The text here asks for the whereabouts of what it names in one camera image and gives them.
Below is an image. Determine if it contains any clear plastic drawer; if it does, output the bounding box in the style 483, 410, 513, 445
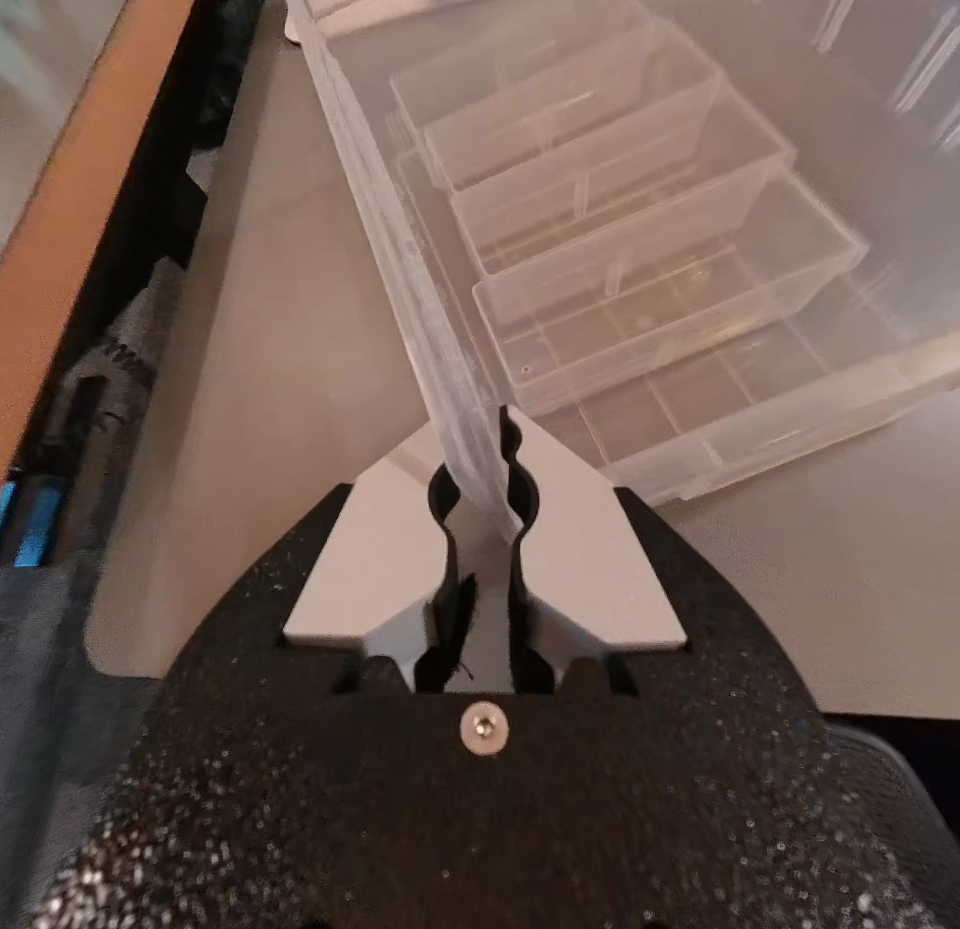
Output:
388, 0, 655, 131
448, 81, 798, 278
573, 329, 960, 509
420, 17, 727, 195
472, 170, 870, 419

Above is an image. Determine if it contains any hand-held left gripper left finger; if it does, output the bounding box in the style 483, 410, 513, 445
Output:
282, 419, 480, 695

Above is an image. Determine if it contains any large clear plastic bin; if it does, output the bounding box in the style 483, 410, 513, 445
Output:
273, 0, 960, 544

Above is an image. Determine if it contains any blue object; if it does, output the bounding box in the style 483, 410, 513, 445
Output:
0, 479, 70, 568

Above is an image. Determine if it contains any orange-brown wooden board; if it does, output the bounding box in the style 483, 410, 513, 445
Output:
0, 0, 213, 480

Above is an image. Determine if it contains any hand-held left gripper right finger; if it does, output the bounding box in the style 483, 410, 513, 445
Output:
499, 404, 690, 695

